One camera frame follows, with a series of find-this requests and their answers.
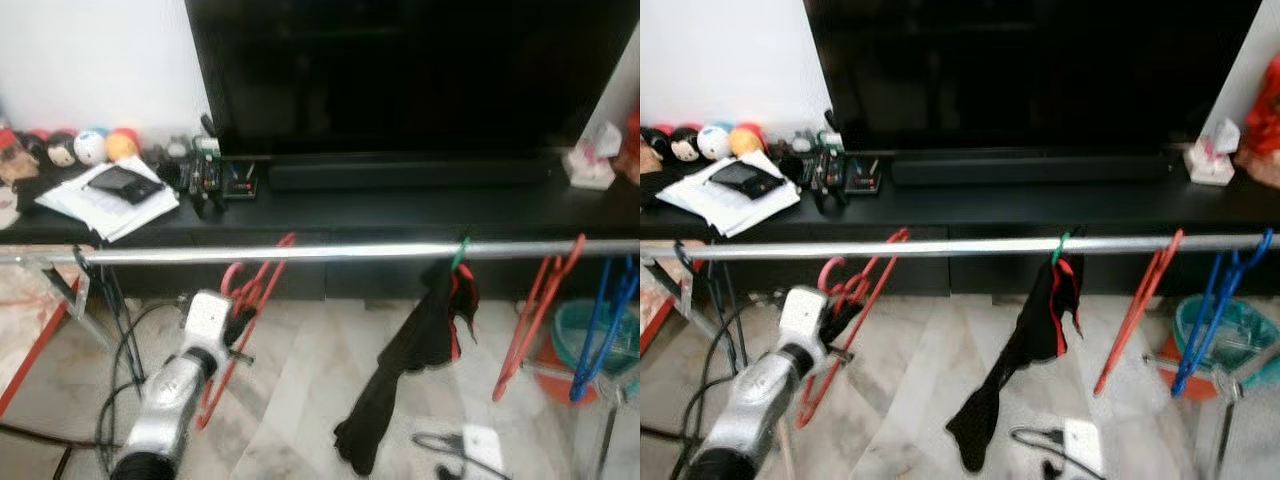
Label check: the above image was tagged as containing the black desk box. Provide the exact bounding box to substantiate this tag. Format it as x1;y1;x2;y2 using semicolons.
843;155;883;196
222;158;261;201

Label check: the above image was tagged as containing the blue plastic hanger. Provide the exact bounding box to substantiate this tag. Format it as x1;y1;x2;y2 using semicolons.
1170;227;1276;399
569;255;641;404

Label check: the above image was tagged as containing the black shirt with red trim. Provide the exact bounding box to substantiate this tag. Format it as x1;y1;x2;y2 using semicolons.
333;255;481;477
945;250;1086;475

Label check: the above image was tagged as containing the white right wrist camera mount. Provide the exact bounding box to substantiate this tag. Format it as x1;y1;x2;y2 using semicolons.
1062;418;1104;476
462;424;506;479

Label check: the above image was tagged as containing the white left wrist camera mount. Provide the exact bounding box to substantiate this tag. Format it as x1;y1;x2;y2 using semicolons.
775;285;831;351
180;290;236;351

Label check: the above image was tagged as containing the large black flat television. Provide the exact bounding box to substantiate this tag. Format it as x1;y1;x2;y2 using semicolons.
183;0;641;159
803;0;1263;156

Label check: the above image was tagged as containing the black wallet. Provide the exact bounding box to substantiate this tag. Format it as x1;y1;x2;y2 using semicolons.
86;165;153;206
710;160;786;199

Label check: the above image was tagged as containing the pink marble folding table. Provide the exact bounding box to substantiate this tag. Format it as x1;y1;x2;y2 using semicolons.
640;240;706;351
0;245;96;416

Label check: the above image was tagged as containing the red bucket with teal bag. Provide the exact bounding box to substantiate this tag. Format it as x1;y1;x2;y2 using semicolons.
1160;293;1280;401
530;298;641;406

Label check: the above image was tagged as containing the red plastic hanger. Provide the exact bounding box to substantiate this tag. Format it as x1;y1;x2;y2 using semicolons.
1092;228;1186;398
492;233;588;403

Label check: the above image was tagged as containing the pink plastic hanger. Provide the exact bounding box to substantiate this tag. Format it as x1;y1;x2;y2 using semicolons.
795;227;913;431
195;233;298;433

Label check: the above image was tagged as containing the white round plush toy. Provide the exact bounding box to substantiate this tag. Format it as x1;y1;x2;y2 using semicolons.
74;128;107;167
697;124;733;163

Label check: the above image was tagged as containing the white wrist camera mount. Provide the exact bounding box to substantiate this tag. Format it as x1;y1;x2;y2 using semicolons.
180;290;236;351
1062;418;1104;476
775;285;831;351
462;424;506;479

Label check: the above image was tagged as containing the white paper stack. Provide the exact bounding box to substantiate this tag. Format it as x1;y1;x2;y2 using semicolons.
655;150;803;239
35;155;181;244

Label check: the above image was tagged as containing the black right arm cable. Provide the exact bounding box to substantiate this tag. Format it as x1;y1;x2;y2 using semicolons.
412;430;471;480
1010;425;1071;480

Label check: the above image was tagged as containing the white pink tissue pack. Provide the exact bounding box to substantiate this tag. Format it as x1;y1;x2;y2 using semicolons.
1183;118;1243;187
562;122;623;191

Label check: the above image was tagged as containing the long black soundbar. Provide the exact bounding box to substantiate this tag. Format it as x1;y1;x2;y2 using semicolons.
266;155;553;193
890;152;1173;189

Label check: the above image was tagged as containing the orange round plush toy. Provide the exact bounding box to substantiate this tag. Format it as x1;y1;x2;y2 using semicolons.
104;127;142;163
728;122;766;159

